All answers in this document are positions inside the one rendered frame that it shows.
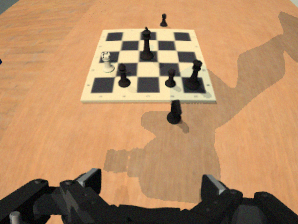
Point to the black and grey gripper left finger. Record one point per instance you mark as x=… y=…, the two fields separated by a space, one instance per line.
x=82 y=203

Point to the white rook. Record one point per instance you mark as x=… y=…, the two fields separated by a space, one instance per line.
x=108 y=67

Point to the black and cream chessboard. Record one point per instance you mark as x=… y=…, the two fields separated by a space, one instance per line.
x=171 y=48

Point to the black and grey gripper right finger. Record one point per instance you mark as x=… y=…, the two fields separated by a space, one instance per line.
x=213 y=208

